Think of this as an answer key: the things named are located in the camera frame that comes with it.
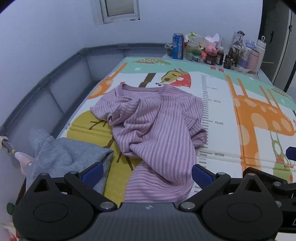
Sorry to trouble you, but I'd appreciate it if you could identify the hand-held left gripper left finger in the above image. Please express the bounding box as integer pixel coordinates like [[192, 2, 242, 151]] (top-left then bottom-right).
[[25, 162, 117, 211]]

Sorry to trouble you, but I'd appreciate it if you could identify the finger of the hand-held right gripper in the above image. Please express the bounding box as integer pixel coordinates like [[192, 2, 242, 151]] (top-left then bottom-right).
[[285, 146, 296, 160], [242, 167, 296, 206]]

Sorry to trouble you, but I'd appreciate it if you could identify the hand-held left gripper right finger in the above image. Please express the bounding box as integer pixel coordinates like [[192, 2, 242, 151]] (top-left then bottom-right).
[[178, 164, 271, 212]]

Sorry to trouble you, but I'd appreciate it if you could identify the purple striped shirt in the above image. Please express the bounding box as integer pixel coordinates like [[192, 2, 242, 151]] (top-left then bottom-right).
[[90, 84, 207, 202]]

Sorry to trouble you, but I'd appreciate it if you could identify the grey cloth garment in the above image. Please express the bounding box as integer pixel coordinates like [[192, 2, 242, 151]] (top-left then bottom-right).
[[25, 128, 114, 194]]

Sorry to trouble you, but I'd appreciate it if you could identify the printed animal play mat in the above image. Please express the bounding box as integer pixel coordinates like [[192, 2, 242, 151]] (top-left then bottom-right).
[[57, 57, 296, 204]]

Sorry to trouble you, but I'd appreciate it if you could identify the grey playpen fence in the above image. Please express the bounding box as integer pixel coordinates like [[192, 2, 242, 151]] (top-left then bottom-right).
[[0, 42, 173, 167]]

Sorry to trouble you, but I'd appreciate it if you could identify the pink thermos bottle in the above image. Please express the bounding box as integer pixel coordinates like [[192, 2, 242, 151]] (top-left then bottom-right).
[[246, 49, 260, 71]]

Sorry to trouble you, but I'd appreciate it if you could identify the grey door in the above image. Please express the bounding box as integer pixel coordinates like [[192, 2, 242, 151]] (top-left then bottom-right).
[[258, 0, 296, 92]]

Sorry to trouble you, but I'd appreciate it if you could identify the white thermos bottle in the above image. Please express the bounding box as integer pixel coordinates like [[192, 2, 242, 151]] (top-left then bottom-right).
[[255, 36, 266, 67]]

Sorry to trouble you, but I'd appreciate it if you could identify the purple lidded cup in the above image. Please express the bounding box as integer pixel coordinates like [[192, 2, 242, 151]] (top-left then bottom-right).
[[240, 40, 256, 67]]

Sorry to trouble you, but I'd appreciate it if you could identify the dark glass jar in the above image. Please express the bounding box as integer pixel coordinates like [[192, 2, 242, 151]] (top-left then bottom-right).
[[205, 52, 218, 65]]

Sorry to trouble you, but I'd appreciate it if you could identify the clear snack bag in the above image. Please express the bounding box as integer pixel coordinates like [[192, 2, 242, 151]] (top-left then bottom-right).
[[229, 30, 245, 67]]

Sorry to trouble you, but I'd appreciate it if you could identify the brown bottle white label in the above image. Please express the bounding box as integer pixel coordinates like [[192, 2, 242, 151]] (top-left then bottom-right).
[[216, 46, 225, 65]]

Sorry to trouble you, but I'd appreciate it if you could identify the blue drink can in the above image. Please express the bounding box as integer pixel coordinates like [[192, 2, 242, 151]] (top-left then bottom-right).
[[172, 33, 185, 60]]

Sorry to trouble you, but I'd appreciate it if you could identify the white tissue pack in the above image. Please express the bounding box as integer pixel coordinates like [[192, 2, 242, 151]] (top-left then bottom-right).
[[203, 33, 221, 45]]

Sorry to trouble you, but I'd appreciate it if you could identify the white framed window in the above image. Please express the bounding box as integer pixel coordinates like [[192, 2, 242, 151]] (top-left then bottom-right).
[[90, 0, 141, 25]]

